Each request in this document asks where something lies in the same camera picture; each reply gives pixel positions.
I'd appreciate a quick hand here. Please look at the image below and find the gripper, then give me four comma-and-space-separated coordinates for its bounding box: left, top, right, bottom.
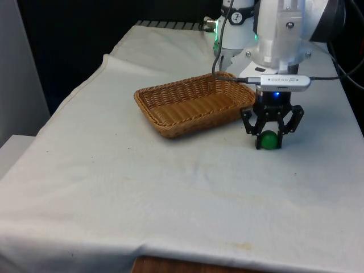
240, 89, 305, 150

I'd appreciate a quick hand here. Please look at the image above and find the green ball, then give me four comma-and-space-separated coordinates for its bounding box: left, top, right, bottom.
260, 130, 278, 151

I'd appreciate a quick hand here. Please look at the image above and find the brown wicker basket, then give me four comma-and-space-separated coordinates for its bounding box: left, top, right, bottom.
133, 72, 257, 140

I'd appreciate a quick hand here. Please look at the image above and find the grey cabinet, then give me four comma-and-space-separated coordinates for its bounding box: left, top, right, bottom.
0, 0, 51, 147

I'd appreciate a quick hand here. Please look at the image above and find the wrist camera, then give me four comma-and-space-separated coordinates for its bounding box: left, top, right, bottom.
257, 74, 312, 93

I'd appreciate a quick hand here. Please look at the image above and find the black cable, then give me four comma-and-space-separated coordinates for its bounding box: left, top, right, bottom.
309, 64, 364, 81
212, 0, 260, 85
326, 38, 364, 91

